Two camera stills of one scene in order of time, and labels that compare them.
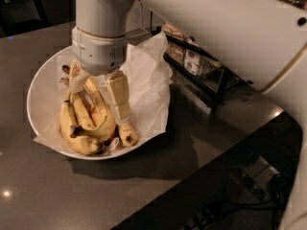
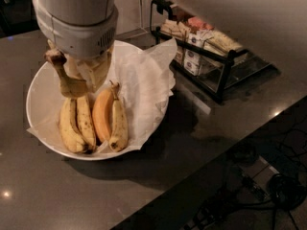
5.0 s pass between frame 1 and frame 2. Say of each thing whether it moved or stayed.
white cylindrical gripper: moved
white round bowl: stayed
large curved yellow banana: moved
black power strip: stayed
